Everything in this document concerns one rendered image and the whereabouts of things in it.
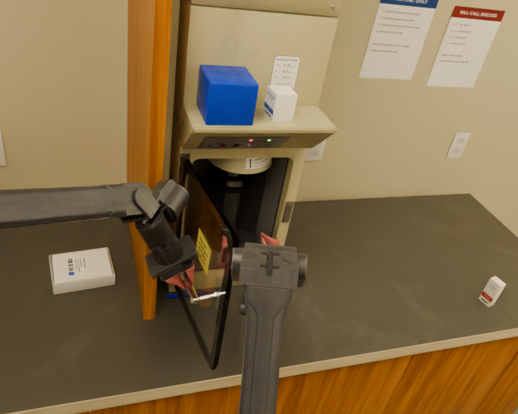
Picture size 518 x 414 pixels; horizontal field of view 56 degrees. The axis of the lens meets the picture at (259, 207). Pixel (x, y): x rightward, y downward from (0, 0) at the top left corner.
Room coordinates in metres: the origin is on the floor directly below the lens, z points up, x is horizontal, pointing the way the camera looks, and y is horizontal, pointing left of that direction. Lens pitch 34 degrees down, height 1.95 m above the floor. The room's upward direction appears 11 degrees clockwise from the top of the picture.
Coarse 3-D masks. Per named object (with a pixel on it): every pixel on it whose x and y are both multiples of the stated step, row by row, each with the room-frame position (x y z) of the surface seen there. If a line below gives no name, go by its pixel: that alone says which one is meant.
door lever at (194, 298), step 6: (180, 276) 0.78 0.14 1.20; (186, 276) 0.78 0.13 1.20; (186, 282) 0.76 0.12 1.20; (186, 288) 0.75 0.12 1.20; (192, 288) 0.74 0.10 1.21; (192, 294) 0.72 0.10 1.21; (210, 294) 0.74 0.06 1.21; (192, 300) 0.71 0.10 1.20; (198, 300) 0.71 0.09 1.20; (204, 300) 0.72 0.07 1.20
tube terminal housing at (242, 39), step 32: (192, 32) 0.98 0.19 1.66; (224, 32) 1.00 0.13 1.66; (256, 32) 1.03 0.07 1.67; (288, 32) 1.06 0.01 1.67; (320, 32) 1.09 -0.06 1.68; (192, 64) 0.98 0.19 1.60; (224, 64) 1.01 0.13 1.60; (256, 64) 1.04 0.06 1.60; (320, 64) 1.10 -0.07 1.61; (192, 96) 0.98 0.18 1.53; (192, 160) 0.99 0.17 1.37; (288, 192) 1.09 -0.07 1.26; (288, 224) 1.10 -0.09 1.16
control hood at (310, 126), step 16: (192, 112) 0.94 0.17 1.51; (256, 112) 1.00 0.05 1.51; (304, 112) 1.05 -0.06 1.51; (320, 112) 1.07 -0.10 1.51; (192, 128) 0.88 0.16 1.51; (208, 128) 0.88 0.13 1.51; (224, 128) 0.90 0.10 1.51; (240, 128) 0.91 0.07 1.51; (256, 128) 0.93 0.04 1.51; (272, 128) 0.94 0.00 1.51; (288, 128) 0.95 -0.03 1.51; (304, 128) 0.97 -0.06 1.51; (320, 128) 0.98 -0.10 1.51; (336, 128) 1.00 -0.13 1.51; (192, 144) 0.93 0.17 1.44; (288, 144) 1.02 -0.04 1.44; (304, 144) 1.04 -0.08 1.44
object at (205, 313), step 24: (192, 168) 0.91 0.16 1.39; (192, 192) 0.89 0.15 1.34; (192, 216) 0.88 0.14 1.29; (216, 216) 0.78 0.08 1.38; (192, 240) 0.87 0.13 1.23; (216, 240) 0.76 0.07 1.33; (216, 264) 0.75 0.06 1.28; (216, 288) 0.74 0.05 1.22; (192, 312) 0.83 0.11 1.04; (216, 312) 0.72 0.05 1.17; (216, 336) 0.71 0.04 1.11; (216, 360) 0.71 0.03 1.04
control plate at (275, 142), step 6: (210, 138) 0.91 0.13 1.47; (216, 138) 0.92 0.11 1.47; (222, 138) 0.92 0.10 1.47; (228, 138) 0.93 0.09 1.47; (234, 138) 0.93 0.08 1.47; (240, 138) 0.94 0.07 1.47; (246, 138) 0.94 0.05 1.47; (252, 138) 0.95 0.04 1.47; (258, 138) 0.96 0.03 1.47; (264, 138) 0.96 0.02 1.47; (270, 138) 0.97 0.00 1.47; (276, 138) 0.97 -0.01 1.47; (282, 138) 0.98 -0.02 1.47; (288, 138) 0.98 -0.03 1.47; (204, 144) 0.94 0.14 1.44; (210, 144) 0.94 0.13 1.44; (216, 144) 0.95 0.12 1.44; (222, 144) 0.96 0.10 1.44; (228, 144) 0.96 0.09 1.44; (246, 144) 0.98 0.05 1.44; (252, 144) 0.98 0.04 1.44; (258, 144) 0.99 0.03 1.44; (264, 144) 1.00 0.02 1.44; (270, 144) 1.00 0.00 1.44; (276, 144) 1.01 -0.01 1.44
